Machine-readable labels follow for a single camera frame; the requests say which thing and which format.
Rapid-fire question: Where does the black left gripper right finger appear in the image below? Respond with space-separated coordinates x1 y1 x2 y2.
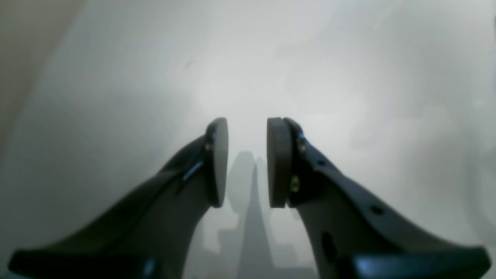
266 118 491 279

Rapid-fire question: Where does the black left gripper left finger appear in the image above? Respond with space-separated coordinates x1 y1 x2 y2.
9 118 229 279

